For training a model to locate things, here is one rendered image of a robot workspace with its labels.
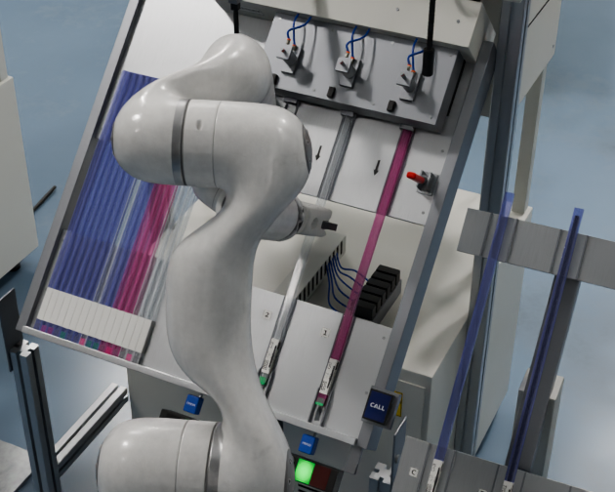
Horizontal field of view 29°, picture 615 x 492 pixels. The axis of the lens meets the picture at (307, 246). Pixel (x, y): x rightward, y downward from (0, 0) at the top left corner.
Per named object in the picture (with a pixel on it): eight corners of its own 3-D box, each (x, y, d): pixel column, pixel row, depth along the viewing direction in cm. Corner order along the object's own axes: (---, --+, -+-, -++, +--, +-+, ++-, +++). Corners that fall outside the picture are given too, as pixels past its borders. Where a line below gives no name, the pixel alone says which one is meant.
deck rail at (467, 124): (376, 451, 198) (366, 449, 193) (365, 447, 199) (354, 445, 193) (499, 55, 206) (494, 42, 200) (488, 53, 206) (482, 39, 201)
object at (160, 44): (431, 231, 203) (426, 225, 198) (106, 144, 226) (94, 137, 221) (488, 52, 206) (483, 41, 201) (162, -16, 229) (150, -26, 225)
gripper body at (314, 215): (313, 199, 186) (337, 204, 197) (256, 184, 190) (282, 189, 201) (302, 245, 187) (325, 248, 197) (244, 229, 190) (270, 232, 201)
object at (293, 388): (363, 439, 197) (357, 438, 194) (36, 328, 220) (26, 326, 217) (397, 330, 199) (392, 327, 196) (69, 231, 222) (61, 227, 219)
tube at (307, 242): (266, 386, 201) (265, 385, 200) (259, 383, 202) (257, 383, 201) (356, 106, 206) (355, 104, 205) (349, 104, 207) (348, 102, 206)
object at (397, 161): (324, 406, 197) (322, 406, 196) (317, 404, 198) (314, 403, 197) (415, 122, 203) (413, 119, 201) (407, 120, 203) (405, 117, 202)
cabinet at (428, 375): (412, 594, 258) (431, 378, 222) (138, 488, 282) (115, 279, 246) (505, 408, 306) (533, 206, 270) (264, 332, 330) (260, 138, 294)
